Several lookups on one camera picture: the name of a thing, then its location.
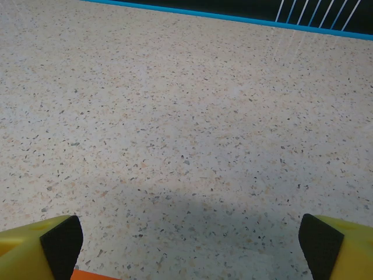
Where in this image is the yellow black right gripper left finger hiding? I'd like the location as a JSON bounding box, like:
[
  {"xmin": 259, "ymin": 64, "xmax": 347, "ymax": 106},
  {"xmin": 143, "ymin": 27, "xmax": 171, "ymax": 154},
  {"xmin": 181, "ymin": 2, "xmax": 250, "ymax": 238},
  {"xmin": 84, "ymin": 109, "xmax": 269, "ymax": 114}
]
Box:
[{"xmin": 0, "ymin": 215, "xmax": 85, "ymax": 280}]

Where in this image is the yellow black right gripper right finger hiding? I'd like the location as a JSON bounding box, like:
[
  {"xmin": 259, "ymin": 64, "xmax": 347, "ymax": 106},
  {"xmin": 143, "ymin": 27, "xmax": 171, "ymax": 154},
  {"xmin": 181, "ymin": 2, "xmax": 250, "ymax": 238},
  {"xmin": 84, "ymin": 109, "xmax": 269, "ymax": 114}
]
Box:
[{"xmin": 298, "ymin": 213, "xmax": 373, "ymax": 280}]

